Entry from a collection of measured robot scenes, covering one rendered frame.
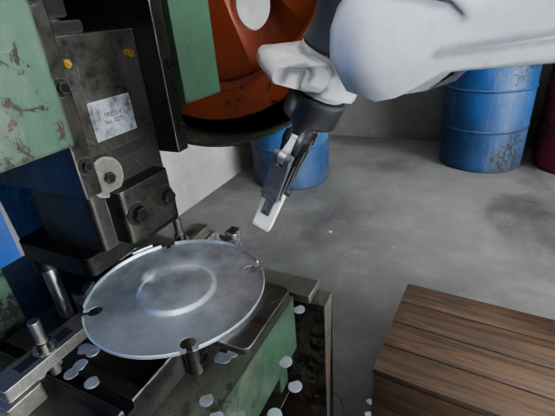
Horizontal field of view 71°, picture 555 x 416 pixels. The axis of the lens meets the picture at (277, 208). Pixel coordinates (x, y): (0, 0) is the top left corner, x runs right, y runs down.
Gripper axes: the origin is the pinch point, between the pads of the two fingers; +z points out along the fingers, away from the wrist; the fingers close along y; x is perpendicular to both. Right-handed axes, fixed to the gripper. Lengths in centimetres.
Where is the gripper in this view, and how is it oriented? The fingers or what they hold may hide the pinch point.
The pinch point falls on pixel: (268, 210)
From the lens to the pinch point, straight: 61.2
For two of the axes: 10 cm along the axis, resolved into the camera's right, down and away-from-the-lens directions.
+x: -8.6, -5.0, 1.4
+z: -3.4, 7.4, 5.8
